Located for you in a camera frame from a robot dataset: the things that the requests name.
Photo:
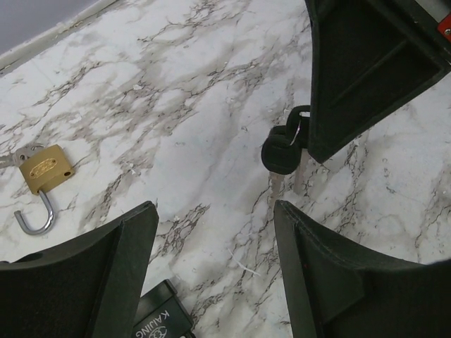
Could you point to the brass padlock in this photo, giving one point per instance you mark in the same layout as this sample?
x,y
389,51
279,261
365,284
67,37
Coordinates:
x,y
43,172

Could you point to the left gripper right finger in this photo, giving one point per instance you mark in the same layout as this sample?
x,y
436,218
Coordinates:
x,y
335,287

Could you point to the black head key bunch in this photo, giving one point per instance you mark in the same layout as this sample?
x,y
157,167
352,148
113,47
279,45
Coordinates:
x,y
284,151

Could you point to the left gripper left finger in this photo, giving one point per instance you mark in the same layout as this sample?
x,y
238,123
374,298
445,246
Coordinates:
x,y
89,286

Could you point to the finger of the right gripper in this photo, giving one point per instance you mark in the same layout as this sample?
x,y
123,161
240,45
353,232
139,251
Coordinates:
x,y
369,59

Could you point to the black padlock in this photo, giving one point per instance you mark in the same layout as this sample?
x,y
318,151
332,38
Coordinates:
x,y
160,314

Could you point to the silver small key bunch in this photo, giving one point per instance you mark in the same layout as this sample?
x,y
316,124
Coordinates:
x,y
18,157

